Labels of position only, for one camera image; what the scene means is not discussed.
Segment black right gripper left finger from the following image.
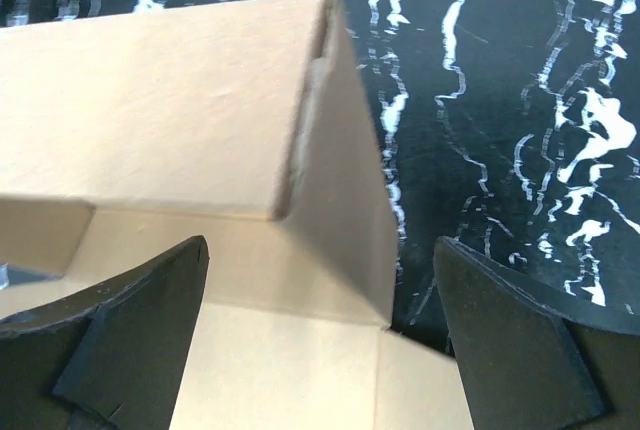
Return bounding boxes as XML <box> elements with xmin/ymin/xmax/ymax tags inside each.
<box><xmin>1</xmin><ymin>235</ymin><xmax>209</xmax><ymax>430</ymax></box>

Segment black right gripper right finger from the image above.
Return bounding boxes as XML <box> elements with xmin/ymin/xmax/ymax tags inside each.
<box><xmin>433</xmin><ymin>237</ymin><xmax>639</xmax><ymax>430</ymax></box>

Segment brown cardboard box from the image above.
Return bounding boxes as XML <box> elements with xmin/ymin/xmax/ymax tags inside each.
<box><xmin>1</xmin><ymin>0</ymin><xmax>472</xmax><ymax>429</ymax></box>

